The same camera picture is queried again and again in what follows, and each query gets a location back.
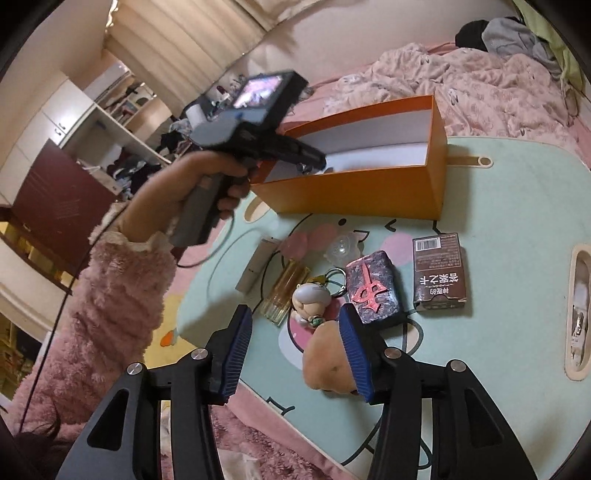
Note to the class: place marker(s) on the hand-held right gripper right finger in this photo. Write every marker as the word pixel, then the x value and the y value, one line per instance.
pixel 355 350

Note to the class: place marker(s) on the dark brown card box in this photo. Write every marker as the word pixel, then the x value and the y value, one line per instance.
pixel 438 277

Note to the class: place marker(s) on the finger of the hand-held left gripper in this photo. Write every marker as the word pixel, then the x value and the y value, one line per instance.
pixel 300 154

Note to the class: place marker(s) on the beige lipstick tube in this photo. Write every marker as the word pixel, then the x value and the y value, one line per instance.
pixel 256 267

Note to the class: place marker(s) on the pink floral duvet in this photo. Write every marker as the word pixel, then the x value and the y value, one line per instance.
pixel 485 92

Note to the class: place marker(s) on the person's dark hair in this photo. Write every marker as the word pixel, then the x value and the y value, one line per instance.
pixel 37 445

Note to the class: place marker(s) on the person's left hand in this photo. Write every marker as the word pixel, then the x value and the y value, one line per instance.
pixel 184 177

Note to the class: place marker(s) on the beige curtain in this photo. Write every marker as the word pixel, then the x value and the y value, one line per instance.
pixel 184 37

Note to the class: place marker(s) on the person's left forearm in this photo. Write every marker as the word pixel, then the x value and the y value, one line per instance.
pixel 115 314

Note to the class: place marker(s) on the white shelving unit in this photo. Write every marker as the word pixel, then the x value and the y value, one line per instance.
pixel 74 120

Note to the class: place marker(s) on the grey garment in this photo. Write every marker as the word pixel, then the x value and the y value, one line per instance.
pixel 521 39

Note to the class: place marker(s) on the dark brown board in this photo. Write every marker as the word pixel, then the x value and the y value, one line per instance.
pixel 60 203

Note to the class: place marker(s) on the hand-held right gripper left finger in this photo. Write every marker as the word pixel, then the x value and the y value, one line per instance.
pixel 233 355

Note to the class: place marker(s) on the brown round plush toy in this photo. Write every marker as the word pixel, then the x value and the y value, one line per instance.
pixel 325 360

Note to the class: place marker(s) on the grey tile with red character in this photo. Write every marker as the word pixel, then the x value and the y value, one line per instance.
pixel 374 286

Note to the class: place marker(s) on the pink fluffy clothing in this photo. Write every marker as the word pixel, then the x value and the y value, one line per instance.
pixel 258 438

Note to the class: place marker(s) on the orange cardboard box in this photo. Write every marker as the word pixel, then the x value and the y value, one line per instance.
pixel 360 194

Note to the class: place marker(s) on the black garment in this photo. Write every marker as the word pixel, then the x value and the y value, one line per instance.
pixel 471 31

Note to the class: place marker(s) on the yellow-green hanging garment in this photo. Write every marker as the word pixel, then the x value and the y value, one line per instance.
pixel 554 37

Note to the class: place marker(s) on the white padded headboard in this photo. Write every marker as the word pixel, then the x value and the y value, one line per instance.
pixel 346 41

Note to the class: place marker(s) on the amber glass tube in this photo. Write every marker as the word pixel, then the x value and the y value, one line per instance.
pixel 284 290

